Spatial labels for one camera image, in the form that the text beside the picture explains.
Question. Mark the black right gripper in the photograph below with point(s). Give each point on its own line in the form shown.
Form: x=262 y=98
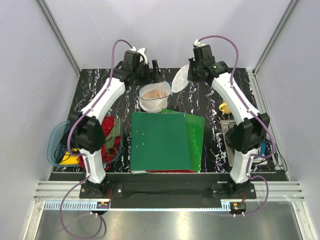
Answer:
x=191 y=77

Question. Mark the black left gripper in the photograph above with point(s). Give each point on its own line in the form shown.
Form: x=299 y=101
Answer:
x=146 y=66

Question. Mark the beige bra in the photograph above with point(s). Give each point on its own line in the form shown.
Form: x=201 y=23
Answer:
x=154 y=94

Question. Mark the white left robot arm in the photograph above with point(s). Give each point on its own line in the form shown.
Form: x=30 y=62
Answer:
x=87 y=134

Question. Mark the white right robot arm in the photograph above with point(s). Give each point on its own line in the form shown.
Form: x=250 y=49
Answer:
x=250 y=125

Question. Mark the yellow tape roll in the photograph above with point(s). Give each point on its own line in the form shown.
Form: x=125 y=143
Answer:
x=224 y=108

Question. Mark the light green plastic folder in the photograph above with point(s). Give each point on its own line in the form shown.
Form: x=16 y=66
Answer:
x=196 y=140

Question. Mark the olive green garment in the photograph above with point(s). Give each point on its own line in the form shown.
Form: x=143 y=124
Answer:
x=114 y=133

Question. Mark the red garment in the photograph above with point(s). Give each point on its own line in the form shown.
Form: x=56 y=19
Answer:
x=108 y=156

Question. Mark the red folder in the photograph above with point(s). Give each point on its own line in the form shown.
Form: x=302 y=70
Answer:
x=170 y=171

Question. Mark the black garment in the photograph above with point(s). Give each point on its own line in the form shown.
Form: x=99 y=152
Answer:
x=63 y=141

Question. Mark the yellow garment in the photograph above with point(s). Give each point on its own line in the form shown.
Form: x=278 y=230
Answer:
x=69 y=159

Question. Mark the blue plastic basket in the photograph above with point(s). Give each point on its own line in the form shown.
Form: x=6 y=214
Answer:
x=55 y=152

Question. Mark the black round camera lens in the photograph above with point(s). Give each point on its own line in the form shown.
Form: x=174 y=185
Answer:
x=228 y=136

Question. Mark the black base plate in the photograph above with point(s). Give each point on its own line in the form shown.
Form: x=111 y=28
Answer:
x=217 y=186

